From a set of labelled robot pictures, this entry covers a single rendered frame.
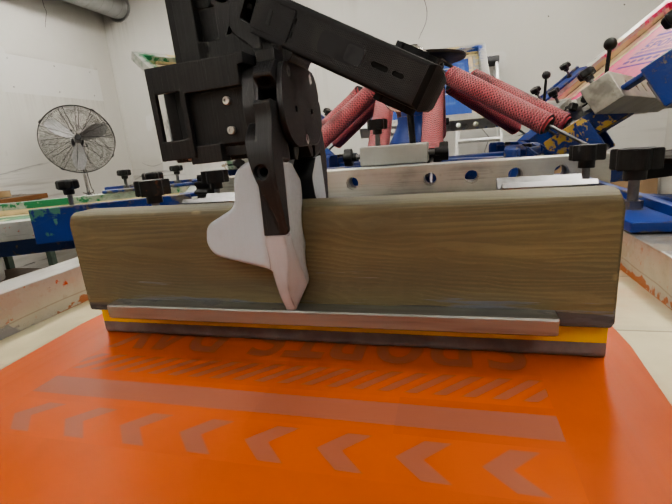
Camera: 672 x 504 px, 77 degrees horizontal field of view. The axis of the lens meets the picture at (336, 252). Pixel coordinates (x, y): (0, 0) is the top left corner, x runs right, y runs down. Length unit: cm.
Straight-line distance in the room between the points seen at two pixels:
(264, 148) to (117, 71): 591
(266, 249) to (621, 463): 20
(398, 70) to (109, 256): 24
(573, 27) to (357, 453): 475
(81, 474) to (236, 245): 13
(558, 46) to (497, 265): 458
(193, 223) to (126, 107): 576
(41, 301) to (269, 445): 30
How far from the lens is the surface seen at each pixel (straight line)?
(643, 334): 34
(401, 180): 76
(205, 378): 29
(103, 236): 35
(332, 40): 25
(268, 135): 23
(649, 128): 498
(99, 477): 24
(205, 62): 26
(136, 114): 597
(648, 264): 42
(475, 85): 120
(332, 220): 26
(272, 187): 23
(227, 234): 27
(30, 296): 46
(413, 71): 24
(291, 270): 25
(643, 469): 22
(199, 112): 27
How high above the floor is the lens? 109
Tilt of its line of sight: 14 degrees down
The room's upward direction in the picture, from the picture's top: 5 degrees counter-clockwise
